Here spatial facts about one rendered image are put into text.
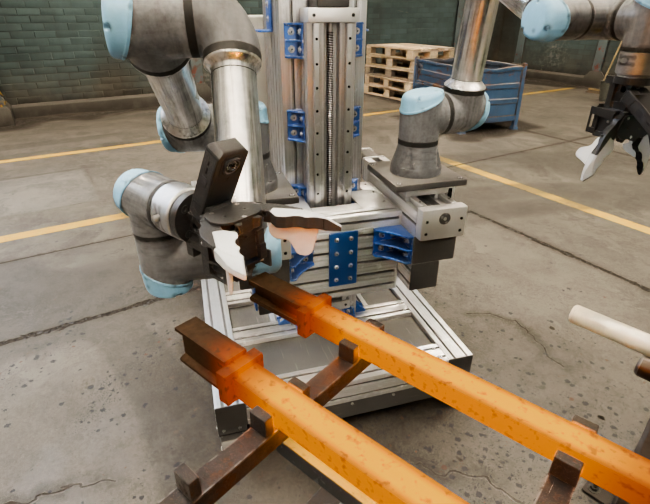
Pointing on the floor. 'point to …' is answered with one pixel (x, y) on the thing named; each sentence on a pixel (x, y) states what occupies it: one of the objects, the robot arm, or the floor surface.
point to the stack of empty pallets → (401, 81)
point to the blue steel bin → (504, 96)
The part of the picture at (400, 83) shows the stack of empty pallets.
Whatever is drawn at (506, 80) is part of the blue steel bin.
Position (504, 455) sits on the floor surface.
